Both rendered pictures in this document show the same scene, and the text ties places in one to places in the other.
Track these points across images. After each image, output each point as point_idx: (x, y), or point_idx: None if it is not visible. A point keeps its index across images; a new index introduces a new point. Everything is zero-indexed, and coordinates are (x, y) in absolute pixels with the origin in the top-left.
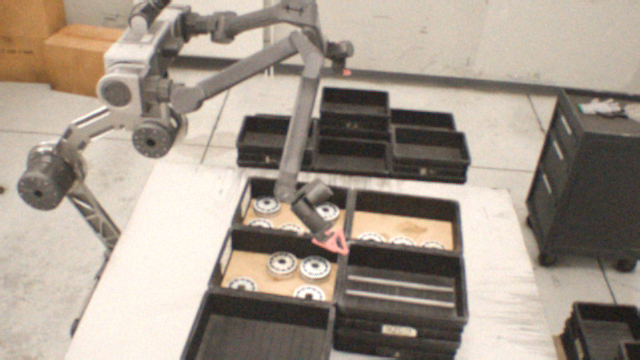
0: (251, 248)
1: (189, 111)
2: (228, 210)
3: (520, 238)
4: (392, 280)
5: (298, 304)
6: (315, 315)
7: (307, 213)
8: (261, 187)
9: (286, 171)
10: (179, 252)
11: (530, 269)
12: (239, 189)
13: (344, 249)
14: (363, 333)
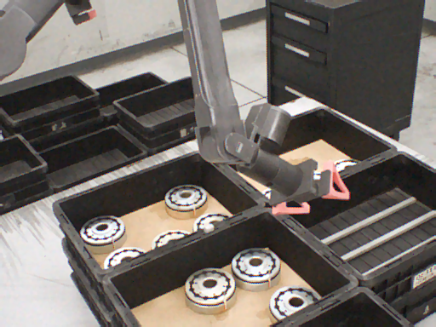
0: (145, 295)
1: (19, 64)
2: (24, 281)
3: (370, 130)
4: (345, 226)
5: (321, 314)
6: (342, 317)
7: (276, 163)
8: (77, 211)
9: (222, 108)
10: None
11: (414, 152)
12: (12, 247)
13: (345, 192)
14: (393, 305)
